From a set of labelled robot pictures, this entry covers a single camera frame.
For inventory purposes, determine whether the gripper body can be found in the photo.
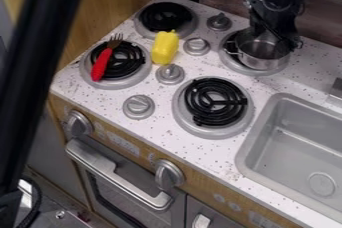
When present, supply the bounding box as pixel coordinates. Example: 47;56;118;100
245;0;305;52

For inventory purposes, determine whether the silver pot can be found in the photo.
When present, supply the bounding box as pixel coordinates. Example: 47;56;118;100
223;30;292;72

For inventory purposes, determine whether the toy stove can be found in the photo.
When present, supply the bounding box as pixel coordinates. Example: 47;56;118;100
78;1;294;140

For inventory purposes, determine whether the toy sink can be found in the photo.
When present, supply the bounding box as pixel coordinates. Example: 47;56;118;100
233;92;342;224

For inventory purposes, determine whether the black pole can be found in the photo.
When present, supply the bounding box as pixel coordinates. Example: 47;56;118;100
0;0;94;195

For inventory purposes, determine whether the red handled fork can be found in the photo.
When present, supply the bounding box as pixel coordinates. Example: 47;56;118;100
89;33;125;82

